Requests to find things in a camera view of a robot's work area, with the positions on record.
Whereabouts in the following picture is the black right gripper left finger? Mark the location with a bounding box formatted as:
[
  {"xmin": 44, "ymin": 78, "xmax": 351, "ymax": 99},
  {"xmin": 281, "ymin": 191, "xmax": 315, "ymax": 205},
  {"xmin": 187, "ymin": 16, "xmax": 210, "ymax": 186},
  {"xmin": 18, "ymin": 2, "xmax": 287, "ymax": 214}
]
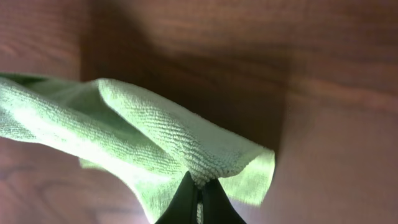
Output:
[{"xmin": 155, "ymin": 171, "xmax": 199, "ymax": 224}]

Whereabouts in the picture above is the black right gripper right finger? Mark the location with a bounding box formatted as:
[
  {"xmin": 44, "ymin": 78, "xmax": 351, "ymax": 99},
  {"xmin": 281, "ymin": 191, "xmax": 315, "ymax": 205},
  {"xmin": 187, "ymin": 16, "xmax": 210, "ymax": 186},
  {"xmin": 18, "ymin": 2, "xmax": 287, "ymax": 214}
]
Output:
[{"xmin": 201, "ymin": 179, "xmax": 246, "ymax": 224}]

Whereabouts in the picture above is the light green cloth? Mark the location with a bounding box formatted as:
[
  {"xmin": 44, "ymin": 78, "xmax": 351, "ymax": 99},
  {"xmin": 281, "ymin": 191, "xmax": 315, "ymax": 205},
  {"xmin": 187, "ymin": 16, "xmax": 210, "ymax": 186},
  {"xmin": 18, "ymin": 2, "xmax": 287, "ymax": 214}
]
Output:
[{"xmin": 1, "ymin": 73, "xmax": 275, "ymax": 222}]

